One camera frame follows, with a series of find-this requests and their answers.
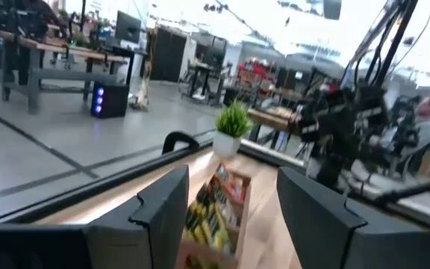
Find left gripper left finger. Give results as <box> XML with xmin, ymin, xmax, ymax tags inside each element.
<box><xmin>84</xmin><ymin>164</ymin><xmax>190</xmax><ymax>269</ymax></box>

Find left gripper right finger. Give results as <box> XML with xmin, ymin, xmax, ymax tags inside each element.
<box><xmin>276</xmin><ymin>167</ymin><xmax>417</xmax><ymax>269</ymax></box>

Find yellow lemon lime tea bag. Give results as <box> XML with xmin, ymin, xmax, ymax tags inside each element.
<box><xmin>184</xmin><ymin>182</ymin><xmax>234</xmax><ymax>256</ymax></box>

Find beige vanilla apple tea bag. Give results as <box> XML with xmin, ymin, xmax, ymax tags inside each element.
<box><xmin>214</xmin><ymin>186</ymin><xmax>240</xmax><ymax>229</ymax></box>

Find wooden three-compartment box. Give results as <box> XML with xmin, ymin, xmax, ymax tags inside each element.
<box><xmin>175</xmin><ymin>162</ymin><xmax>252</xmax><ymax>269</ymax></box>

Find green plant in white pot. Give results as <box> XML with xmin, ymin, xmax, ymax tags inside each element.
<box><xmin>212</xmin><ymin>99</ymin><xmax>253</xmax><ymax>158</ymax></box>

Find wooden top table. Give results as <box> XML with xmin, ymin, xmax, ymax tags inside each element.
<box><xmin>246</xmin><ymin>106</ymin><xmax>304</xmax><ymax>150</ymax></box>

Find black computer tower blue lights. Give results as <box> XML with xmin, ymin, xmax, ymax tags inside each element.
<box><xmin>90</xmin><ymin>81</ymin><xmax>130</xmax><ymax>120</ymax></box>

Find person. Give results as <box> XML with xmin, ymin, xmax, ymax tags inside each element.
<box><xmin>371</xmin><ymin>93</ymin><xmax>430</xmax><ymax>176</ymax></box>

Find black tall cabinet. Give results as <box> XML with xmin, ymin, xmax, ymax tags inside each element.
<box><xmin>149</xmin><ymin>25</ymin><xmax>188</xmax><ymax>83</ymax></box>

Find black computer monitor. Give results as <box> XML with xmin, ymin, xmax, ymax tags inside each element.
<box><xmin>114</xmin><ymin>10</ymin><xmax>143</xmax><ymax>44</ymax></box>

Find wooden top workbench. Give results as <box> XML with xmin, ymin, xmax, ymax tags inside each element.
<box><xmin>0</xmin><ymin>29</ymin><xmax>129</xmax><ymax>115</ymax></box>

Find black frame handle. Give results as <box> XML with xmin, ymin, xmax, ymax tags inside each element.
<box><xmin>161</xmin><ymin>131</ymin><xmax>201</xmax><ymax>155</ymax></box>

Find black vertical camera mast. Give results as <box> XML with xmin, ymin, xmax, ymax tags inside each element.
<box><xmin>343</xmin><ymin>0</ymin><xmax>420</xmax><ymax>89</ymax></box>

